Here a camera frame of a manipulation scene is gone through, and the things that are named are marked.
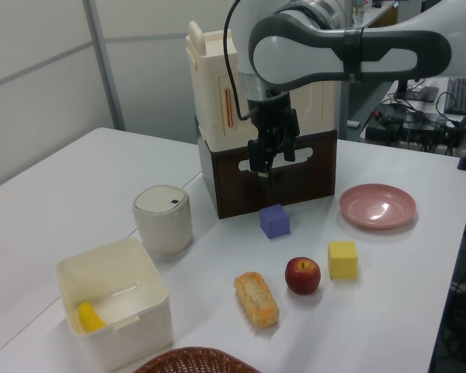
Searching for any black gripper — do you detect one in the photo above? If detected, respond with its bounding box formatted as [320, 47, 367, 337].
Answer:
[246, 94, 301, 187]

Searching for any long ridged bread loaf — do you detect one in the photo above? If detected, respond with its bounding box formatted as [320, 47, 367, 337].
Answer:
[233, 271, 281, 329]

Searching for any brown wicker basket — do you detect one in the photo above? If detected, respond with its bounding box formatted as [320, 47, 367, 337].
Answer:
[131, 347, 263, 373]

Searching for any dark brown wooden crate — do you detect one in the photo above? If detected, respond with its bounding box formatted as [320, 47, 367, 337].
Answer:
[197, 129, 339, 220]

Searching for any purple cube block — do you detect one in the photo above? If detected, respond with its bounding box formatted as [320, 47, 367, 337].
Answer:
[259, 204, 292, 240]

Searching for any cream toy oven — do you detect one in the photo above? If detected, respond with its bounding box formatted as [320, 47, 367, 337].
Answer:
[185, 20, 339, 151]

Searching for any pink plate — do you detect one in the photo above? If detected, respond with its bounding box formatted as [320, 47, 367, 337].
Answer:
[339, 183, 418, 231]

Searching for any red toy apple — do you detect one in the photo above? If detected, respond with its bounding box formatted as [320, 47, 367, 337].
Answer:
[284, 256, 322, 296]

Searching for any yellow cube block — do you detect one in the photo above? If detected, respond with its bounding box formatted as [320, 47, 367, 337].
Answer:
[327, 240, 360, 281]

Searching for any cream lidded canister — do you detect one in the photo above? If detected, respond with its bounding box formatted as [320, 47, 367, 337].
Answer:
[131, 185, 193, 256]

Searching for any black monitor stand base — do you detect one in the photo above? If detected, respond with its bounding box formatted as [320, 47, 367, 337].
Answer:
[392, 79, 440, 103]

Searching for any black keyboard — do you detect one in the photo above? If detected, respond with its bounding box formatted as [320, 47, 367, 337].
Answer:
[443, 77, 466, 116]

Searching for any cream open plastic box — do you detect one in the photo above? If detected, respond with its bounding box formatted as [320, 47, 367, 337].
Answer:
[55, 236, 174, 372]

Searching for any yellow toy banana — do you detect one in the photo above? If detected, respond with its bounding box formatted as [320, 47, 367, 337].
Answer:
[77, 301, 108, 334]

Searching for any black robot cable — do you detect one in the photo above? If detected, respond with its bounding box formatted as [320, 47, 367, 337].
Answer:
[222, 0, 257, 121]

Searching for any black power strip with cables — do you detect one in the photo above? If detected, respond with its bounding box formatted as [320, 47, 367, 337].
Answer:
[363, 101, 466, 153]

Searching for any grey metal partition post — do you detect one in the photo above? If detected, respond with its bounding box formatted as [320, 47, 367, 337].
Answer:
[86, 0, 126, 131]

